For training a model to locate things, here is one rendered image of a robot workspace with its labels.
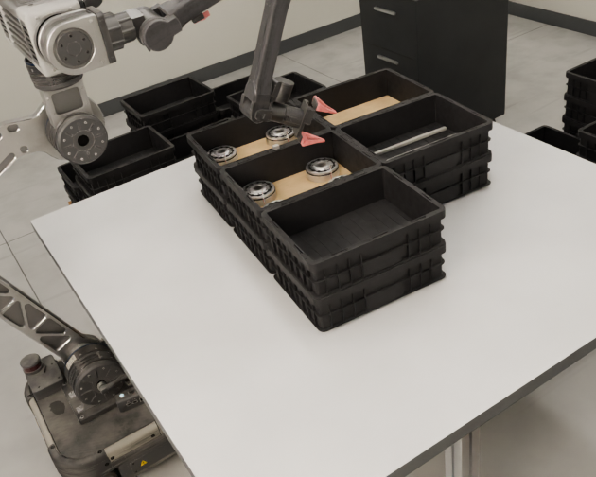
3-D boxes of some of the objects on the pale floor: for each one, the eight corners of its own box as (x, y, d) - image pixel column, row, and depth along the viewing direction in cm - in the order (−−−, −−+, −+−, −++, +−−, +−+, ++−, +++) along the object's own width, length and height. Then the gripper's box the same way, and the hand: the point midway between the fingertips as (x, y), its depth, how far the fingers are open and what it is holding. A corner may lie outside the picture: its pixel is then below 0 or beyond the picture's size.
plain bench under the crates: (300, 726, 175) (252, 565, 135) (88, 363, 292) (29, 220, 252) (708, 406, 235) (757, 230, 196) (397, 212, 353) (389, 78, 313)
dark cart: (419, 171, 382) (412, 2, 331) (368, 144, 415) (355, -14, 364) (504, 132, 405) (510, -32, 354) (448, 109, 438) (447, -45, 387)
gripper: (275, 139, 212) (324, 151, 217) (291, 97, 205) (341, 110, 210) (272, 130, 217) (320, 142, 223) (289, 87, 211) (336, 100, 216)
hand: (327, 126), depth 216 cm, fingers open, 9 cm apart
